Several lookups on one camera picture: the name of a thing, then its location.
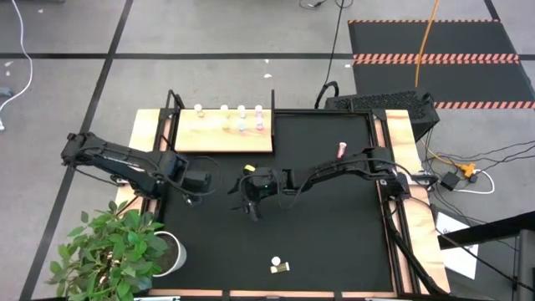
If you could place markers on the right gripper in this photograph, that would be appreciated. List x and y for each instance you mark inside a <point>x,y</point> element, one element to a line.
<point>263,186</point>

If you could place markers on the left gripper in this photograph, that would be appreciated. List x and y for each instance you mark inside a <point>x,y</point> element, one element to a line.
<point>197,182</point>

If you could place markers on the salmon pill bottle white cap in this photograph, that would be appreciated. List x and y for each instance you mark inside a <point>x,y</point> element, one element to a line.
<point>198,109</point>
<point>341,150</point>

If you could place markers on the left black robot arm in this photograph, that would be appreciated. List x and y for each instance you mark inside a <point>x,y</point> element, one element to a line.
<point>121,161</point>

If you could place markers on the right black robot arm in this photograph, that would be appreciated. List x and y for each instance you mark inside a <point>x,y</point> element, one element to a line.
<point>334,175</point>

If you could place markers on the yellow tape tag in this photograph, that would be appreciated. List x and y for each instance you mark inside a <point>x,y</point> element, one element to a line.
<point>250,168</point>

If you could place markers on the black table mat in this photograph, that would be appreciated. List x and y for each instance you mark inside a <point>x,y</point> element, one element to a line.
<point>251,242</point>

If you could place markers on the white plant pot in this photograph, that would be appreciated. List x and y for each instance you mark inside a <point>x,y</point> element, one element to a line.
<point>182,251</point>

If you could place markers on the green leafy plant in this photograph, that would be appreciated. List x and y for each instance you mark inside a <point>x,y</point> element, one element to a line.
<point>113,251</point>

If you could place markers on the black conduit loop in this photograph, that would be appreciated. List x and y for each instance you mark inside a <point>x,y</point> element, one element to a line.
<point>319,97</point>

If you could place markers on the black perforated computer case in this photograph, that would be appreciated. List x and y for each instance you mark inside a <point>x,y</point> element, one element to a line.
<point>388,102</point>

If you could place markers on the black power adapter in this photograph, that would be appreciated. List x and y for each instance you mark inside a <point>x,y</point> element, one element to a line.
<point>450,180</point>

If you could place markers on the white paper sheet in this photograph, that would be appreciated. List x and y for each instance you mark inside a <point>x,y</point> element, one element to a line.
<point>460,259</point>

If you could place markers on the orange plug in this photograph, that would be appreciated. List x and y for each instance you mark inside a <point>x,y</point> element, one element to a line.
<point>468,169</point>

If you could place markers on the black desk edge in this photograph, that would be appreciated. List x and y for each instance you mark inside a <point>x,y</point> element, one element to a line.
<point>493,230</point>

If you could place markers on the black orange-striped floor mat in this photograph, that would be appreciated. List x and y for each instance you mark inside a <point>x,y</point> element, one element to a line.
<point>439,37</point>

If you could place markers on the wooden shelf black frame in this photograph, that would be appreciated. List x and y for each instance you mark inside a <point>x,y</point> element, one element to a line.
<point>209,140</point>

